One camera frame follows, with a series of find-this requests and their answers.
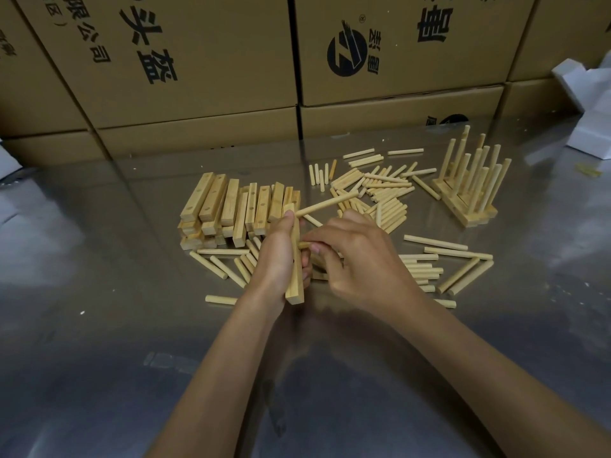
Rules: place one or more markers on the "person's left hand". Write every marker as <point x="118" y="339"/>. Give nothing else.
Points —
<point x="269" y="271"/>

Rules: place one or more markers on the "person's right hand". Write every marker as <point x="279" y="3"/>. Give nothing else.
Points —
<point x="372" y="276"/>

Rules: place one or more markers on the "pile of wooden dowels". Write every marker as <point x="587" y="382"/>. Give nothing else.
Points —
<point x="391" y="214"/>

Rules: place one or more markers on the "pile of drilled wooden bars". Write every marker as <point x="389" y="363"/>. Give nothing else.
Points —
<point x="198" y="195"/>

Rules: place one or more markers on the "person's right forearm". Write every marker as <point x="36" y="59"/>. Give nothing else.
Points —
<point x="501" y="381"/>

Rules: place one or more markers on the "person's left forearm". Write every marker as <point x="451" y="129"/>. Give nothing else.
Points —
<point x="215" y="381"/>

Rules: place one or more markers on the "stack of white foam blocks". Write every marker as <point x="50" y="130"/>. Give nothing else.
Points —
<point x="594" y="133"/>
<point x="7" y="166"/>

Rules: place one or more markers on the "clear tape patch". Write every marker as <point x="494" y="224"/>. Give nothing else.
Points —
<point x="169" y="362"/>

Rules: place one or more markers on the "shiny metal table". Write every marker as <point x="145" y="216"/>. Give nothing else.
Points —
<point x="95" y="281"/>

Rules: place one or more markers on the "stack of brown cardboard boxes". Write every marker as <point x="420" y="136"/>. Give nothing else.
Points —
<point x="229" y="57"/>

